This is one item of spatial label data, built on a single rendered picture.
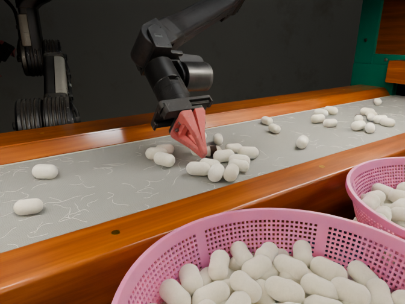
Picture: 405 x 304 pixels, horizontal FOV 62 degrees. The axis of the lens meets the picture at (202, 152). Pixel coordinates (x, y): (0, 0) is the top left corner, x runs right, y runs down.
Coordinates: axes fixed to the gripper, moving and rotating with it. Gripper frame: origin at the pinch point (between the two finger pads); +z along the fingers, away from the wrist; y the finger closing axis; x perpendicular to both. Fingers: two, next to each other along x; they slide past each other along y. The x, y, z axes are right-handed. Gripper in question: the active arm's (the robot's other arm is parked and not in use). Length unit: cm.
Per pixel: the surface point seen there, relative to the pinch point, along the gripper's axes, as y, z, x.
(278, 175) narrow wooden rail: 2.2, 11.2, -10.1
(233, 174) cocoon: -1.1, 7.6, -5.9
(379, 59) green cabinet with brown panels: 89, -24, 7
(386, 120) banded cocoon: 47.3, 3.9, -2.7
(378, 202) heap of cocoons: 10.9, 19.9, -14.1
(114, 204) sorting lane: -17.4, 5.8, -2.5
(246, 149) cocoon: 6.9, 2.4, -2.0
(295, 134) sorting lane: 25.6, -0.9, 3.1
